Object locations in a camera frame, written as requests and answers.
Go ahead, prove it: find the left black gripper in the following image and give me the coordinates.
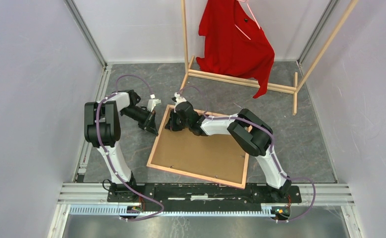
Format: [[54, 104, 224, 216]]
[[121, 106, 159, 137]]

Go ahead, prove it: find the pink wooden picture frame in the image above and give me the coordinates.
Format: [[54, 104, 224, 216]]
[[146, 104, 251, 190]]

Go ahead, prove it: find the brown cardboard backing board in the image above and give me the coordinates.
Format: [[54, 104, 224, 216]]
[[150, 108, 249, 185]]

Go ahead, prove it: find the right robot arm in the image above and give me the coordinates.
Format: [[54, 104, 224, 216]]
[[165, 101, 291, 202]]

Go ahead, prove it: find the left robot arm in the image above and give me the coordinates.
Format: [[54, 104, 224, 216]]
[[84, 90, 161, 202]]

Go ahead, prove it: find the wooden clothes rack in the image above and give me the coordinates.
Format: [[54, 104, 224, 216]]
[[180, 0, 359, 115]]

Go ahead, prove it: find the red t-shirt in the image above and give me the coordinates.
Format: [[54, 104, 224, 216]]
[[196, 0, 275, 99]]

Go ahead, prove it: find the pink clothes hanger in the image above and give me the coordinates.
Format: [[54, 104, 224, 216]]
[[234, 0, 263, 41]]

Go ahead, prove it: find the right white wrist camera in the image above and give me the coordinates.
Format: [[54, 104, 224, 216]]
[[171, 92, 186, 105]]

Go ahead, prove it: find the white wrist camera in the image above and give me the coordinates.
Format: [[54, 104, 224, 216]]
[[147, 94, 162, 112], [171, 92, 186, 105]]

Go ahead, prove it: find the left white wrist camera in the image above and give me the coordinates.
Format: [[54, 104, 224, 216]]
[[147, 94, 162, 112]]

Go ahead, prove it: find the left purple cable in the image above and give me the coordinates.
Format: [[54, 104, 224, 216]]
[[95, 74, 165, 222]]

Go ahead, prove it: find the purple cable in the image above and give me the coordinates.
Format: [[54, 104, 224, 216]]
[[95, 74, 165, 222], [178, 85, 317, 223]]

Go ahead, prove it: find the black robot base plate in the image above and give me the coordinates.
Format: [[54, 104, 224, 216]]
[[104, 183, 302, 212]]

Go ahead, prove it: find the aluminium rail frame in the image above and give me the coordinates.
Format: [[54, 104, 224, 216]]
[[47, 0, 364, 238]]

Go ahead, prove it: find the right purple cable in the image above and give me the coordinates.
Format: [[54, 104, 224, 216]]
[[178, 85, 317, 223]]

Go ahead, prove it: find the white slotted cable duct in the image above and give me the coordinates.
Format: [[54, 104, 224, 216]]
[[69, 205, 275, 218]]

